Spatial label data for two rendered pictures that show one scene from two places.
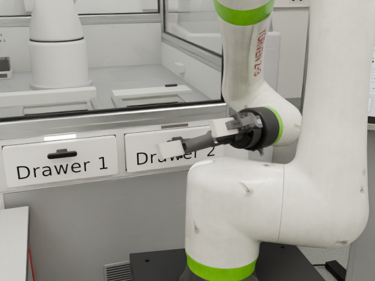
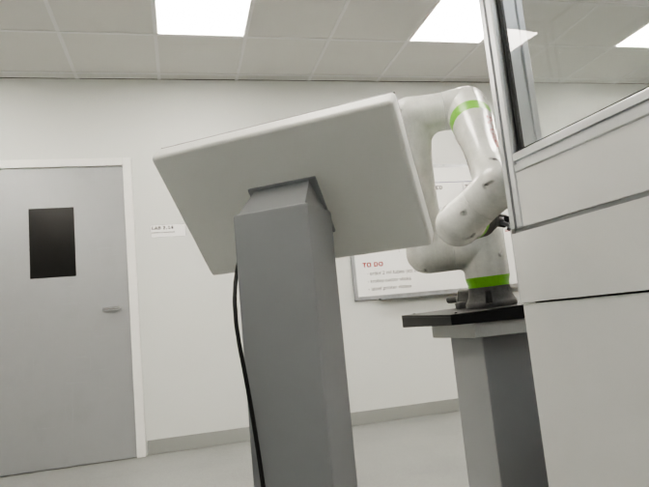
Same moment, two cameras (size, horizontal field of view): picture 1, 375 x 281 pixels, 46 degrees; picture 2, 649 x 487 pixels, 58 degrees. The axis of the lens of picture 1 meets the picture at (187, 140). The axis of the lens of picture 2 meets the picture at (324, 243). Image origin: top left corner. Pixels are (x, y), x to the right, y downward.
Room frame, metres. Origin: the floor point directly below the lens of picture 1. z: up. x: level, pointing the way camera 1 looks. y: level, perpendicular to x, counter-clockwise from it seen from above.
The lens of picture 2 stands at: (2.41, -0.59, 0.80)
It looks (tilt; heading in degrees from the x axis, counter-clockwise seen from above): 8 degrees up; 178
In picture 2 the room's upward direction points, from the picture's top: 6 degrees counter-clockwise
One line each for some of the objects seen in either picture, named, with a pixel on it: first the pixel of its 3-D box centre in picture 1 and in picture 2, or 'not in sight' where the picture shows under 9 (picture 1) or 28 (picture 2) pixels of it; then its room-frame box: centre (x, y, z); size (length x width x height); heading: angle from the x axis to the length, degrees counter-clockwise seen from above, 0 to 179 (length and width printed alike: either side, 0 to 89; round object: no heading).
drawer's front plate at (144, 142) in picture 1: (176, 148); not in sight; (1.19, 0.03, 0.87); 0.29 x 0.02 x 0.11; 108
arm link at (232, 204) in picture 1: (231, 214); (479, 255); (0.67, -0.07, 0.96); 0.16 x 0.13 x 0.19; 80
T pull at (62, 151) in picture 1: (62, 153); not in sight; (1.07, 0.33, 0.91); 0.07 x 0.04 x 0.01; 108
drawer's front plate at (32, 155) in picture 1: (62, 160); not in sight; (1.10, 0.33, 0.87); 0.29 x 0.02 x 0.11; 108
